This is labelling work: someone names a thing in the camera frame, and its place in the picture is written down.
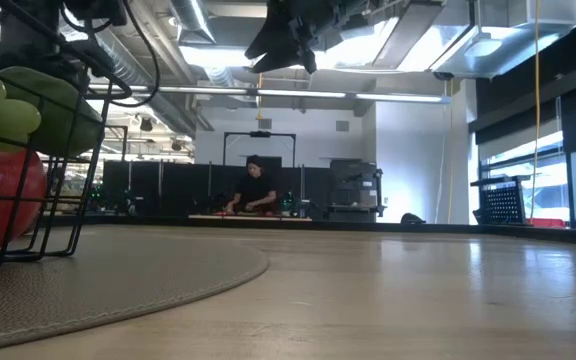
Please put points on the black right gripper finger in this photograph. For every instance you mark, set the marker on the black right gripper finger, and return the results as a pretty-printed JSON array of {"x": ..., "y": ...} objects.
[
  {"x": 288, "y": 59},
  {"x": 275, "y": 40}
]

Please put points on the green grape bunch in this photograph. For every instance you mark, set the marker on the green grape bunch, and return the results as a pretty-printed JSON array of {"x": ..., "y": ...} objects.
[{"x": 3, "y": 117}]

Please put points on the dark green avocado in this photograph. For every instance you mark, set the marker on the dark green avocado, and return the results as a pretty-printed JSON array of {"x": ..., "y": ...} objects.
[{"x": 63, "y": 115}]

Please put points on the long ceiling light tube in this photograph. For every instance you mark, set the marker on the long ceiling light tube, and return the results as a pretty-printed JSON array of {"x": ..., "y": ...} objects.
[{"x": 398, "y": 97}]

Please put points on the person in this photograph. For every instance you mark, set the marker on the person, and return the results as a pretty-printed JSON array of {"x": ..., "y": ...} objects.
[{"x": 253, "y": 187}]

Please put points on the black ceiling spotlight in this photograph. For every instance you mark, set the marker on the black ceiling spotlight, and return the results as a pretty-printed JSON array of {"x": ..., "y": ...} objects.
[
  {"x": 177, "y": 146},
  {"x": 145, "y": 124}
]

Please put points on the black equipment cabinet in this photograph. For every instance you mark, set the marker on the black equipment cabinet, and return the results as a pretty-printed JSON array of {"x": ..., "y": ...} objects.
[{"x": 358, "y": 185}]

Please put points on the background wooden table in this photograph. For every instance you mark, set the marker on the background wooden table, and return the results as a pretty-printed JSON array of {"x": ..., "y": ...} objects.
[{"x": 288, "y": 218}]

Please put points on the black perforated cart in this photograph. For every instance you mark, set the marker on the black perforated cart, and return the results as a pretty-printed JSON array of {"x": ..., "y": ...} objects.
[{"x": 503, "y": 200}]

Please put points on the round grey placemat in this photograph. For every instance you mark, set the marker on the round grey placemat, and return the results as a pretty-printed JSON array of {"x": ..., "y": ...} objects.
[{"x": 118, "y": 285}]

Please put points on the red box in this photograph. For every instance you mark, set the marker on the red box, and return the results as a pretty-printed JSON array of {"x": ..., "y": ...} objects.
[{"x": 545, "y": 222}]

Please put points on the grey wall vent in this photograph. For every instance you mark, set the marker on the grey wall vent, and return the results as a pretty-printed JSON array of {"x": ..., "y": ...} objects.
[
  {"x": 264, "y": 123},
  {"x": 342, "y": 125}
]

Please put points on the black background rig frame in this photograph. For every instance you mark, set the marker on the black background rig frame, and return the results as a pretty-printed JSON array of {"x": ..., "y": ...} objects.
[
  {"x": 259, "y": 134},
  {"x": 125, "y": 142}
]

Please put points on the silver air duct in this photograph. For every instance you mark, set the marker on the silver air duct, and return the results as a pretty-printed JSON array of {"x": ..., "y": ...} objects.
[{"x": 468, "y": 40}]

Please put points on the black partition wall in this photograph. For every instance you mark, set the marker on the black partition wall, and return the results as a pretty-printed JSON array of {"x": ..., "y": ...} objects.
[{"x": 183, "y": 187}]

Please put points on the black metal table frame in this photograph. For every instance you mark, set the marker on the black metal table frame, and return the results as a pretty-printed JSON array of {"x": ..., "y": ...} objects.
[{"x": 418, "y": 228}]

